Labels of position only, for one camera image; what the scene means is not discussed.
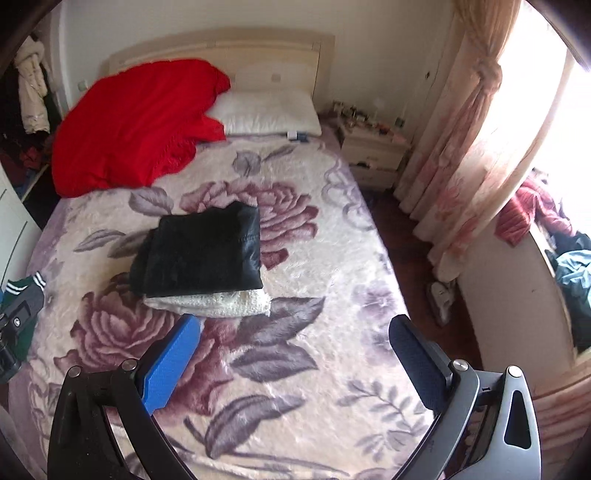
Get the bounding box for cluster of small bottles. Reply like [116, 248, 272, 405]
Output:
[330, 100, 408, 140]

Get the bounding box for red striped garment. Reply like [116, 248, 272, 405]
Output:
[496, 178, 574, 246]

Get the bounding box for hanging cream coat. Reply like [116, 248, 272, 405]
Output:
[14, 37, 52, 136]

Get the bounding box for black leather jacket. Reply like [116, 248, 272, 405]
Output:
[128, 200, 263, 296]

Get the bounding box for cream nightstand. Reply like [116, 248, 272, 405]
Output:
[339, 121, 411, 191]

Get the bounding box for teal garment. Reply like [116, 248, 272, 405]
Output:
[551, 249, 591, 344]

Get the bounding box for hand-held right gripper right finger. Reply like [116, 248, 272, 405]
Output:
[389, 315, 542, 480]

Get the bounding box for pink floral curtain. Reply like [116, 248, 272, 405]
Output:
[394, 0, 568, 282]

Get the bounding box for white pillow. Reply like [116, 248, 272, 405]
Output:
[205, 90, 322, 137]

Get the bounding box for cream bed headboard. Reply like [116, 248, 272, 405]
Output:
[99, 30, 335, 109]

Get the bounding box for floral fleece blanket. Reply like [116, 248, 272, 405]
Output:
[25, 134, 437, 480]

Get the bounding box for white fleece garment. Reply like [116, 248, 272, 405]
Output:
[143, 288, 272, 318]

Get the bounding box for white wardrobe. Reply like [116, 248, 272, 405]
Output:
[0, 161, 43, 289]

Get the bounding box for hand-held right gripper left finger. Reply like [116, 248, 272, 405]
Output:
[47, 314, 202, 480]

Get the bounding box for green garment with white stripes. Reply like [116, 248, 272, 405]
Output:
[0, 271, 48, 363]

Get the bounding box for red blanket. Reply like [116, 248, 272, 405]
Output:
[51, 59, 232, 198]

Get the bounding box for white slippers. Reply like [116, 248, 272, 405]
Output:
[427, 278, 459, 328]

